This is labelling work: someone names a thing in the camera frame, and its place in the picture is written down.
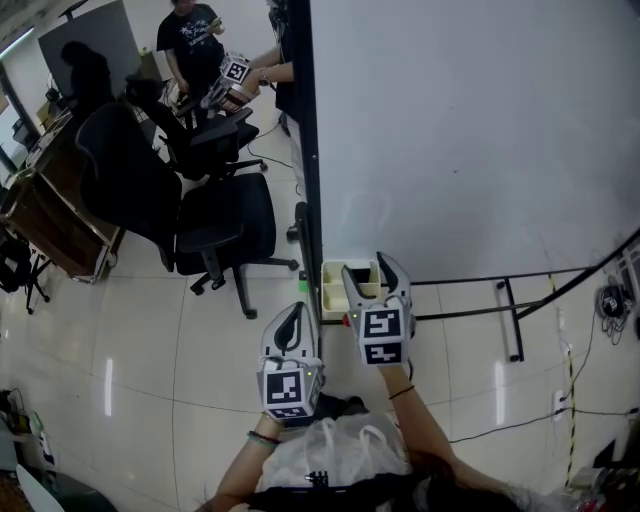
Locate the white whiteboard with black stand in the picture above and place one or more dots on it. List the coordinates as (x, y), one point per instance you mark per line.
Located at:
(450, 125)

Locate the brown wooden desk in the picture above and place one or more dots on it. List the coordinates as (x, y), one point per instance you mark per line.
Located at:
(55, 215)

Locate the dark grey partition board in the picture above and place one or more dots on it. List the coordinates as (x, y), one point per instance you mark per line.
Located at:
(95, 35)

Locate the large black office chair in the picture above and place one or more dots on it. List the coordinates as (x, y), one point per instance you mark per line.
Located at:
(150, 190)

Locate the black eraser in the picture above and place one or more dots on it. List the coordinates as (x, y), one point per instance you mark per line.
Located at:
(362, 275)

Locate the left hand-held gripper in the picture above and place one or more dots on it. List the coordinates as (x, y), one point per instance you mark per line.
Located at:
(285, 390)

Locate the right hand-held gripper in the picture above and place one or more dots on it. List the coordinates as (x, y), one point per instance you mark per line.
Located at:
(382, 325)

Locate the person's left forearm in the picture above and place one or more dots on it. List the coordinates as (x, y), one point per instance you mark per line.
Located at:
(240, 470)

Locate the black mesh office chair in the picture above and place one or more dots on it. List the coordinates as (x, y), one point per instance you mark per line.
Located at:
(200, 135)

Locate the person's right forearm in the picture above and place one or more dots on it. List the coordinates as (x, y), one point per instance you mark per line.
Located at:
(425, 430)

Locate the cream whiteboard box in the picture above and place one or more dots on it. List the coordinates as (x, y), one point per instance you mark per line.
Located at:
(332, 300)

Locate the black wrist band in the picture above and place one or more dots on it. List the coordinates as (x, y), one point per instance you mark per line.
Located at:
(402, 393)

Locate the yellow black floor tape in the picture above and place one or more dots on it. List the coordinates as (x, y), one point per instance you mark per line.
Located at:
(569, 400)

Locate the person's white shirt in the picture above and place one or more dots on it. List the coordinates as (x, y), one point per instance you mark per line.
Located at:
(340, 450)

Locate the person's black shoes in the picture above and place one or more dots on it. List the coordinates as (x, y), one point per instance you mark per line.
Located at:
(340, 405)

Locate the black chest camera mount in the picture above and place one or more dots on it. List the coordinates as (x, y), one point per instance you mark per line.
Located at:
(317, 478)

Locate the white power strip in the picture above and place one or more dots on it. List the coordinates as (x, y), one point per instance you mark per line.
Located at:
(558, 404)

